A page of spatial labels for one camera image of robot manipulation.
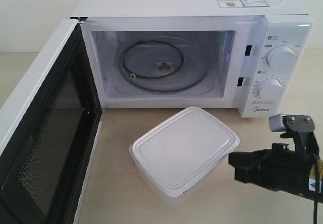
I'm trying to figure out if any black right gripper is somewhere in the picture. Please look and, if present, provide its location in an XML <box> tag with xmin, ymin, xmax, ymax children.
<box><xmin>228</xmin><ymin>143</ymin><xmax>322</xmax><ymax>196</ymax></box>

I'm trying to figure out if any translucent plastic lidded container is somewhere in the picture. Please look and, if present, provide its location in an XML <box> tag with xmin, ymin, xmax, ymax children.
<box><xmin>129</xmin><ymin>106</ymin><xmax>240</xmax><ymax>205</ymax></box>

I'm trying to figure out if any white microwave door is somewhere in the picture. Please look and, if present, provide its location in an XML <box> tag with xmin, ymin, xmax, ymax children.
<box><xmin>1</xmin><ymin>19</ymin><xmax>102</xmax><ymax>223</ymax></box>

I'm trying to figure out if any white Midea microwave oven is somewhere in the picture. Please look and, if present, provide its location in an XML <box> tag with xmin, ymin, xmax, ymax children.
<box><xmin>71</xmin><ymin>0</ymin><xmax>314</xmax><ymax>118</ymax></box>

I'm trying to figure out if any white lower timer knob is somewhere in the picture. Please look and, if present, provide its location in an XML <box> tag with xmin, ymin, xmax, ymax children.
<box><xmin>256</xmin><ymin>79</ymin><xmax>282</xmax><ymax>100</ymax></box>

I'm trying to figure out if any white upper power knob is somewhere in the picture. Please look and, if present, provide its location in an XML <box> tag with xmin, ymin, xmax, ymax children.
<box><xmin>266</xmin><ymin>45</ymin><xmax>296</xmax><ymax>69</ymax></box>

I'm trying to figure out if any glass turntable plate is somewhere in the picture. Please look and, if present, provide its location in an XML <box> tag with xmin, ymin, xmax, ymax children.
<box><xmin>118</xmin><ymin>36</ymin><xmax>210</xmax><ymax>94</ymax></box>

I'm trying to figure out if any blue white label sticker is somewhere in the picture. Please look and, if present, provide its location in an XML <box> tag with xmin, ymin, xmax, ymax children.
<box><xmin>217</xmin><ymin>0</ymin><xmax>269</xmax><ymax>8</ymax></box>

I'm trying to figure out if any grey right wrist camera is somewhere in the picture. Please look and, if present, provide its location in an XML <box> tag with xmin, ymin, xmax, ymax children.
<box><xmin>268</xmin><ymin>114</ymin><xmax>315</xmax><ymax>133</ymax></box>

